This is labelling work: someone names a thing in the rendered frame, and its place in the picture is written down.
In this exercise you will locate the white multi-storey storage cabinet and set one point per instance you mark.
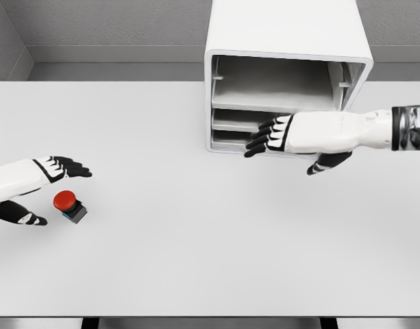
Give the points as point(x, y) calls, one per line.
point(285, 27)

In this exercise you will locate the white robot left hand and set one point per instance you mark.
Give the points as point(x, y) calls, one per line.
point(18, 178)

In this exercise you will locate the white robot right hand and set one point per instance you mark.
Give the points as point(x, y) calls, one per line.
point(316, 132)

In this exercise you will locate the red button load switch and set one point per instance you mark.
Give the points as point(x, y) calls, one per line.
point(65, 201)

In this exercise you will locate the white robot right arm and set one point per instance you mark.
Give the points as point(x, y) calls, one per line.
point(401, 128)

